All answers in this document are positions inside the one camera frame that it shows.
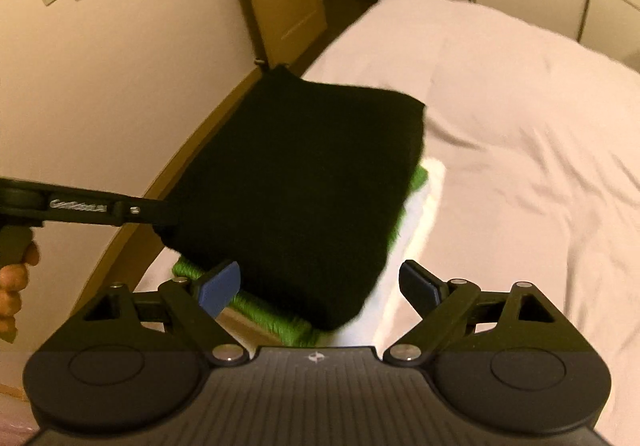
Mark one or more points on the black knit sweater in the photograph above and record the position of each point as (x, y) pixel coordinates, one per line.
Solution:
(300, 186)

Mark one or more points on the person's left hand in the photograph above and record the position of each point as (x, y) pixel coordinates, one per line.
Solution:
(11, 291)

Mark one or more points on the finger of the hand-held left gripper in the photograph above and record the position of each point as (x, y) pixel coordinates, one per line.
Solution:
(147, 215)

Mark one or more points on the folded white cloth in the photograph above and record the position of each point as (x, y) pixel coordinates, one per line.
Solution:
(427, 213)

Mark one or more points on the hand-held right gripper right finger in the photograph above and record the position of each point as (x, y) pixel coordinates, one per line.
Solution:
(420, 288)

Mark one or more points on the folded green cloth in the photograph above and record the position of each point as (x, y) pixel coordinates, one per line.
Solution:
(280, 322)

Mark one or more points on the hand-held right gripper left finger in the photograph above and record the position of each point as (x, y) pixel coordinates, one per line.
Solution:
(220, 288)

